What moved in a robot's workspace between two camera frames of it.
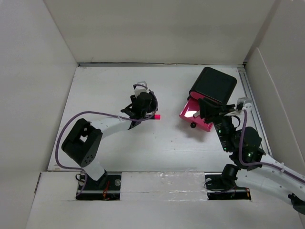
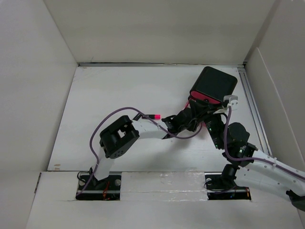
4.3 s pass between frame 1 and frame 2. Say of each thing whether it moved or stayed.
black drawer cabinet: stayed
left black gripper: moved
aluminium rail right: stayed
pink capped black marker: stayed
